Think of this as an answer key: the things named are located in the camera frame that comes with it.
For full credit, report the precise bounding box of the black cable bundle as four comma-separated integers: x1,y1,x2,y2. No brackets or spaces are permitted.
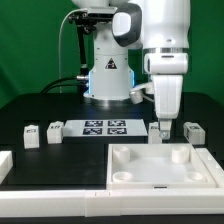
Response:
40,75,90,94

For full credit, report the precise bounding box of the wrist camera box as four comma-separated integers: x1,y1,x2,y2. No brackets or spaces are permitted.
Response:
129,84,154,104

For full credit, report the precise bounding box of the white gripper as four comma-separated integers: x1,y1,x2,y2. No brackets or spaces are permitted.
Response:
144,53,188,139

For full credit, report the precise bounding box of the white U-shaped boundary fence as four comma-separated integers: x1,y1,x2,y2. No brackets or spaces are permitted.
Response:
0,149,224,218

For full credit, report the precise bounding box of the grey cable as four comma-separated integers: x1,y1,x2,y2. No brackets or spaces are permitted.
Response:
58,9,88,94

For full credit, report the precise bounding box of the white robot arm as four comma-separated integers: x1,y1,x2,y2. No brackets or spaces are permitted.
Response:
71,0,190,139

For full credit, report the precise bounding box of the white fiducial marker sheet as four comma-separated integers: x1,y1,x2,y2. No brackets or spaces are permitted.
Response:
63,119,147,137

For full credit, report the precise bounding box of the white square tabletop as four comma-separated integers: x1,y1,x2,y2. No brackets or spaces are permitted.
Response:
106,144,217,190

